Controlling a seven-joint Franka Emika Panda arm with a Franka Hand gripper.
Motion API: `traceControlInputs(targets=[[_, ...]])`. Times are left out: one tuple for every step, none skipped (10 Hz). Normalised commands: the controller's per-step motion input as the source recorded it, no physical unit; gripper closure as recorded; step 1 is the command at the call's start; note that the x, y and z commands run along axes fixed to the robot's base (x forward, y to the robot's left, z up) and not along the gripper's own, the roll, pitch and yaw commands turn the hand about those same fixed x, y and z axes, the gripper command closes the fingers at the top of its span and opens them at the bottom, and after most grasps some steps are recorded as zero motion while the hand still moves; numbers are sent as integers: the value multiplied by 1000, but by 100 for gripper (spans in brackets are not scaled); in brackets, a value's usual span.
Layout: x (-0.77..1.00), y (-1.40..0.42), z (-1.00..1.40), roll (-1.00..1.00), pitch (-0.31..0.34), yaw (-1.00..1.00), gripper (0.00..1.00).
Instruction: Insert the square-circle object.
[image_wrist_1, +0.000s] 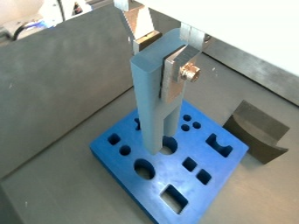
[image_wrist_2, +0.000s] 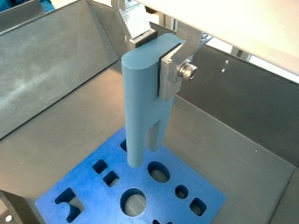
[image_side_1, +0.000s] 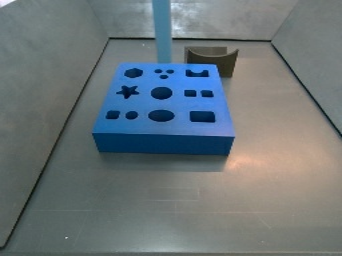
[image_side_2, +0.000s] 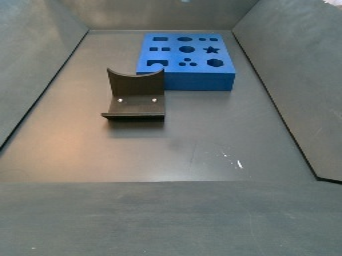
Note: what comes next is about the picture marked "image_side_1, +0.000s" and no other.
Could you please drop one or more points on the light blue vertical post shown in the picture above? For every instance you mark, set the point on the light blue vertical post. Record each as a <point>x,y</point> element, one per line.
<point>161,24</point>

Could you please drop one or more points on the dark grey curved block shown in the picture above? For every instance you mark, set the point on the dark grey curved block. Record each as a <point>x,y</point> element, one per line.
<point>212,55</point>

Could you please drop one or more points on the blue shape-sorter block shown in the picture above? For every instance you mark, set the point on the blue shape-sorter block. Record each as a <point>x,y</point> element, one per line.
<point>164,108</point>

